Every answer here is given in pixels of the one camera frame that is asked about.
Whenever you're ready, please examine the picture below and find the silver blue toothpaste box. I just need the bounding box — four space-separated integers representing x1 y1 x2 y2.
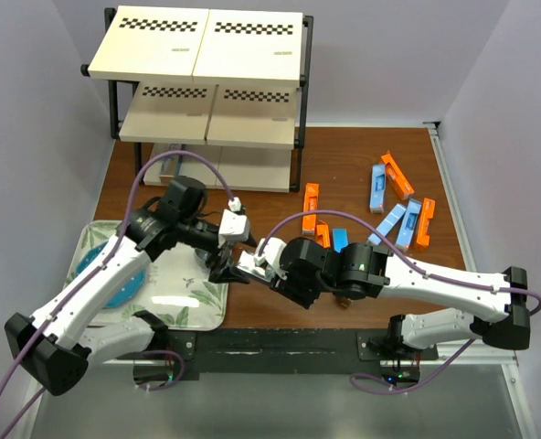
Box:
159 155 183 186
237 252 275 286

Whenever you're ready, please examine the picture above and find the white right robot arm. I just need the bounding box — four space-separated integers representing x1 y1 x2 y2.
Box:
256 238 531 359

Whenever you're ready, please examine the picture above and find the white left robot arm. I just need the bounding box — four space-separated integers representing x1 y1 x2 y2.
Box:
5 177 255 396

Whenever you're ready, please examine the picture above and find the grey ceramic mug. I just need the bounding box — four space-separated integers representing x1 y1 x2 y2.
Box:
194 248 220 269

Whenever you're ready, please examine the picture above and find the orange toothpaste box centre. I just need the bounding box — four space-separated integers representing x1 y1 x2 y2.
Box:
315 220 332 249

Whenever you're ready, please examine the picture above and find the orange toothpaste box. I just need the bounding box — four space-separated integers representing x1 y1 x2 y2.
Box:
381 152 414 200
302 183 320 236
315 220 332 249
414 198 436 252

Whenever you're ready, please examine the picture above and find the metallic blue toothpaste box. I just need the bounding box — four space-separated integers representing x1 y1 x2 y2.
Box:
332 229 349 252

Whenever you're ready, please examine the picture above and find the leaf-patterned white tray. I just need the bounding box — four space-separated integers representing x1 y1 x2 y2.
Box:
90 244 228 331

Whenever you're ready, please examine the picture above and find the orange toothpaste box left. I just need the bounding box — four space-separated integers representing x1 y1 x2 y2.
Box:
302 183 320 236

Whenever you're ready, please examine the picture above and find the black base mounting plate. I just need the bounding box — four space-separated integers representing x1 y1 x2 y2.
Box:
167 328 439 380

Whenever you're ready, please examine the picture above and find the light blue toothpaste box tilted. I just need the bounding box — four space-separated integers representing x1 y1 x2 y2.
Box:
377 203 407 237

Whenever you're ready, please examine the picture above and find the teal dotted plate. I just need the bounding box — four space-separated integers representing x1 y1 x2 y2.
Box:
74 242 146 309

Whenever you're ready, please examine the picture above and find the blue toothpaste box upper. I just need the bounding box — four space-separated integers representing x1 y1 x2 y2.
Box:
369 164 387 213

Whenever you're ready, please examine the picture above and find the blue toothpaste box right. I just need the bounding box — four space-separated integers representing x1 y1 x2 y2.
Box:
395 199 422 252

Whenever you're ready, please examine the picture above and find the orange toothpaste box upper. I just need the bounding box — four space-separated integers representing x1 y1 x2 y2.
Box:
381 152 414 200

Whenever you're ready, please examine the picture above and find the orange toothpaste box right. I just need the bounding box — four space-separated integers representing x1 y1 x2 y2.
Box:
414 198 436 252

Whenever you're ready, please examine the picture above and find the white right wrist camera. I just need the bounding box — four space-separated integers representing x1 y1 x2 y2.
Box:
253 237 286 278

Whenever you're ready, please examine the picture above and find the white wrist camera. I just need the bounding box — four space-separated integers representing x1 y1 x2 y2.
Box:
217 209 250 246
253 237 286 278

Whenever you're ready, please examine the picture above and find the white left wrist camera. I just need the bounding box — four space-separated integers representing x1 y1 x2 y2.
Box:
217 209 250 246

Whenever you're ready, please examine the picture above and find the black frame three-tier shelf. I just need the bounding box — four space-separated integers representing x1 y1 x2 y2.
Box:
80 5 313 192

